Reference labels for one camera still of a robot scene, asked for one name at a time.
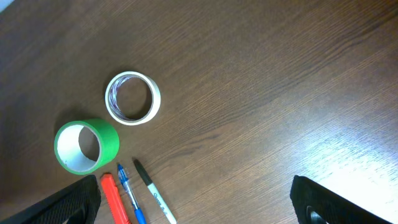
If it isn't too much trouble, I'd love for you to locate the blue ballpoint pen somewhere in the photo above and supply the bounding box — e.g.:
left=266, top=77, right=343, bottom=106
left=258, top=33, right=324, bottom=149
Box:
left=117, top=164, right=147, bottom=224

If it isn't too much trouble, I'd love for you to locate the cream masking tape roll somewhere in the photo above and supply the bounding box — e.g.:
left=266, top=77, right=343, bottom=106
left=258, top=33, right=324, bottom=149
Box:
left=104, top=71, right=161, bottom=126

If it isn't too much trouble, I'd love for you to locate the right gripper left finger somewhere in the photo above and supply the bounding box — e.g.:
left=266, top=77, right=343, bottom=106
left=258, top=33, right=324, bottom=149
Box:
left=1, top=175, right=101, bottom=224

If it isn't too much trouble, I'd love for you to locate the black permanent marker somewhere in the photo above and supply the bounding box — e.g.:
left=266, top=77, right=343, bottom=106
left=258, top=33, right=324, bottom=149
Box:
left=133, top=159, right=177, bottom=224

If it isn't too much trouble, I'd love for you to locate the green tape roll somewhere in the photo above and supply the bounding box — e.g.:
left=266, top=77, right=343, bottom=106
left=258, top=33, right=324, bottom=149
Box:
left=54, top=119, right=119, bottom=175

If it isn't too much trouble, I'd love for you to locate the orange utility knife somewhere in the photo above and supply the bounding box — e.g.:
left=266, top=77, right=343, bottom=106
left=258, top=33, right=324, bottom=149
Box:
left=100, top=173, right=131, bottom=224

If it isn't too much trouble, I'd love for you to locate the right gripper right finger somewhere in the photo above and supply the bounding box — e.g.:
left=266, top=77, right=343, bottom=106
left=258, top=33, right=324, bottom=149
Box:
left=290, top=175, right=388, bottom=224

